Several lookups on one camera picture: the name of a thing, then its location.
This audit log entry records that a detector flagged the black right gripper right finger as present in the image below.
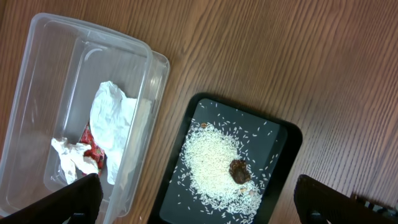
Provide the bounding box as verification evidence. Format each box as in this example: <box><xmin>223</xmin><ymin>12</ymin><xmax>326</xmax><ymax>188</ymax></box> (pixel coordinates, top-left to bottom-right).
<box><xmin>294</xmin><ymin>174</ymin><xmax>397</xmax><ymax>224</ymax></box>

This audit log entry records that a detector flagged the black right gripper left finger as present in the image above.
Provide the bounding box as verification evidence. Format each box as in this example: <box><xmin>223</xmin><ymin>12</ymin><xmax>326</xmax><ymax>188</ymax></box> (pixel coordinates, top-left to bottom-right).
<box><xmin>1</xmin><ymin>174</ymin><xmax>103</xmax><ymax>224</ymax></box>

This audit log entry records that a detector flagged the small white tissue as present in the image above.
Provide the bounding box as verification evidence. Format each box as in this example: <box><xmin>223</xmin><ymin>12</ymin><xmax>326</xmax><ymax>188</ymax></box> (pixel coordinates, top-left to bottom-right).
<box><xmin>51</xmin><ymin>138</ymin><xmax>100</xmax><ymax>184</ymax></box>

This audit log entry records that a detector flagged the brown food scrap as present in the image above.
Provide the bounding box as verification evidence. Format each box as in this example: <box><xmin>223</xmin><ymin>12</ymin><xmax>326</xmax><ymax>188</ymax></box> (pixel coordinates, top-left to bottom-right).
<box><xmin>229</xmin><ymin>159</ymin><xmax>251</xmax><ymax>185</ymax></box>

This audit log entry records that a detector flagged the pile of white rice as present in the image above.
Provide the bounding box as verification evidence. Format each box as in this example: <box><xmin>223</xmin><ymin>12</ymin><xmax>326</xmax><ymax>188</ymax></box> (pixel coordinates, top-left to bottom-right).
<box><xmin>183</xmin><ymin>123</ymin><xmax>261</xmax><ymax>215</ymax></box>

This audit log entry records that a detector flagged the black food waste tray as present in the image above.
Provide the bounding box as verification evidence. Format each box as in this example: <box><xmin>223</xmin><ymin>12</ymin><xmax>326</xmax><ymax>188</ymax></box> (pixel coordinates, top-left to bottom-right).
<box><xmin>148</xmin><ymin>93</ymin><xmax>302</xmax><ymax>223</ymax></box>

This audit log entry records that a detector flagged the red snack wrapper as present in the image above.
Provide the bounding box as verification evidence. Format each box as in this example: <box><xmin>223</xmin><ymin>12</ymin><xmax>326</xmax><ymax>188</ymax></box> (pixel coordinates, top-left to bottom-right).
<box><xmin>79</xmin><ymin>123</ymin><xmax>106</xmax><ymax>175</ymax></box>

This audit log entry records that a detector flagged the clear plastic bin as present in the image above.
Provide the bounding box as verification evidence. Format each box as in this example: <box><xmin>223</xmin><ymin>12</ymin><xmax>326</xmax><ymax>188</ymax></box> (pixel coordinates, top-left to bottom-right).
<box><xmin>1</xmin><ymin>13</ymin><xmax>170</xmax><ymax>223</ymax></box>

